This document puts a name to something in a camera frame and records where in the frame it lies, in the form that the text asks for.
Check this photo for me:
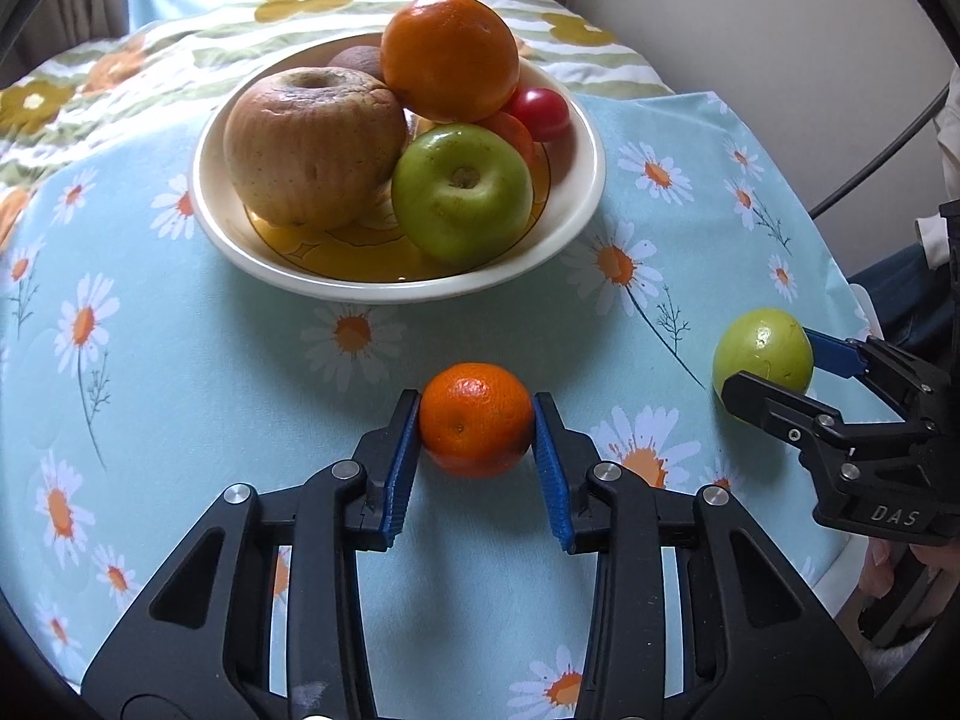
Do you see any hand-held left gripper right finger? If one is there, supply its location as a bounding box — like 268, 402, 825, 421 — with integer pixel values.
531, 390, 875, 720

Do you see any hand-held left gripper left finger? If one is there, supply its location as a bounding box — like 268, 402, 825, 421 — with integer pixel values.
81, 388, 422, 720

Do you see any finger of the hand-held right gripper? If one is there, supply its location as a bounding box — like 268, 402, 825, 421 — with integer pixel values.
721, 369, 845, 452
805, 328, 957, 421

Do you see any large green apple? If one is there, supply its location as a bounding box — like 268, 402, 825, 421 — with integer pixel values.
712, 307, 815, 404

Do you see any small orange mandarin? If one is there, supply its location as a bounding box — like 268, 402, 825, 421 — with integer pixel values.
418, 362, 535, 479
480, 111, 537, 170

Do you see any small green apple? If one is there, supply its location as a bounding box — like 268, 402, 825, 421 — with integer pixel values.
391, 124, 535, 263

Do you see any cream and yellow ceramic bowl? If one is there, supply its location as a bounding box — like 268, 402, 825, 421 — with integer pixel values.
189, 30, 607, 305

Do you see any yellowish wrinkled apple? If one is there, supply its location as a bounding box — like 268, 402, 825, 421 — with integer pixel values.
223, 67, 410, 230

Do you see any red tomato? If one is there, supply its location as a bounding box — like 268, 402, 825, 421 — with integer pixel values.
510, 88, 571, 142

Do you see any large orange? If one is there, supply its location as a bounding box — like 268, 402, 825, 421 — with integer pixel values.
380, 0, 521, 123

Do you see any person's right hand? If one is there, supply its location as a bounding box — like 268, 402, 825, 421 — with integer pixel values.
859, 540, 960, 622

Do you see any person's blue jeans leg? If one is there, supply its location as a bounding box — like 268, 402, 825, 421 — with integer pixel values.
847, 240, 960, 361

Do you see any light blue daisy tablecloth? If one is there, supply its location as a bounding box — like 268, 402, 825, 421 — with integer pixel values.
0, 90, 882, 698

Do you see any brown kiwi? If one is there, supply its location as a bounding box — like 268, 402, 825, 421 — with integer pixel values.
328, 45, 387, 83

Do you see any beige curtain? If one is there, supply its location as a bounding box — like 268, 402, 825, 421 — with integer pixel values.
0, 0, 132, 72

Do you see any black cable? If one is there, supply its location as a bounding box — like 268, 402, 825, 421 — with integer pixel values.
806, 79, 960, 215

